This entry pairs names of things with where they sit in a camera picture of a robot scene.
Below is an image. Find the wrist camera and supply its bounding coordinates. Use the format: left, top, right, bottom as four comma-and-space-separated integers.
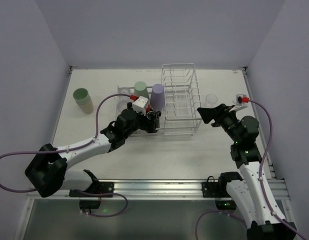
230, 94, 249, 112
132, 96, 150, 116

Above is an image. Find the clear glass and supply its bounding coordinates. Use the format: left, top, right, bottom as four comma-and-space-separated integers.
116, 100, 129, 115
117, 87, 131, 97
205, 94, 218, 108

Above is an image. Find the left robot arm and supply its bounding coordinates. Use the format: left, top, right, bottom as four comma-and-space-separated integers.
25, 108, 162, 198

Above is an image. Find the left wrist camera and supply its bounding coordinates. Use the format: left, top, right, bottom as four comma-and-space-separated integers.
132, 96, 150, 116

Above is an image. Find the tall white wire rack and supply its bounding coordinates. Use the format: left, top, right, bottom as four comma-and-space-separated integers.
160, 63, 202, 136

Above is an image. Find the aluminium mounting rail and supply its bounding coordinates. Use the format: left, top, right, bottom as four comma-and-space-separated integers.
26, 179, 290, 201

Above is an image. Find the purple cup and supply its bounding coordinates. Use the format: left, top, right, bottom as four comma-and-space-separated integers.
150, 83, 165, 111

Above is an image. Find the light green cup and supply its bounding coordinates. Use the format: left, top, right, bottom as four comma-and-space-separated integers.
72, 88, 91, 106

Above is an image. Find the green cup in low rack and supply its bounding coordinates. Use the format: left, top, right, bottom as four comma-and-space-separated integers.
134, 81, 150, 100

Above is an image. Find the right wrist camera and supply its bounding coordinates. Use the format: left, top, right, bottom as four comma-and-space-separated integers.
230, 94, 249, 112

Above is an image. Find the black mug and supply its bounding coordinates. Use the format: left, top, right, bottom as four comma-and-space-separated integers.
145, 110, 162, 134

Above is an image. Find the low white wire rack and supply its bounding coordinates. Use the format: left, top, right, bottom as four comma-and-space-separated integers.
114, 86, 166, 137

